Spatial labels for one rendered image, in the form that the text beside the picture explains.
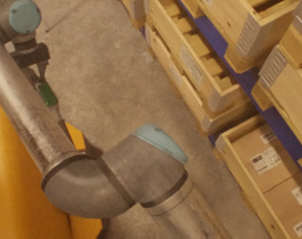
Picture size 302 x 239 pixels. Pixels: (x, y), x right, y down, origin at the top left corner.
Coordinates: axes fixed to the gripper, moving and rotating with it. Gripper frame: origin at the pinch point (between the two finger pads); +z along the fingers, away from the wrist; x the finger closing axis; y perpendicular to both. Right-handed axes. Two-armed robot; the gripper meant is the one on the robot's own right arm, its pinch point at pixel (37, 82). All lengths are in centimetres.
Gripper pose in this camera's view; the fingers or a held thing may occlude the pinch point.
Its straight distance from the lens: 120.8
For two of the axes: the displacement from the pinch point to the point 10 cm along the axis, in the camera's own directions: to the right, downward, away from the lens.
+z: 0.8, 8.1, 5.8
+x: 8.2, -3.8, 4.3
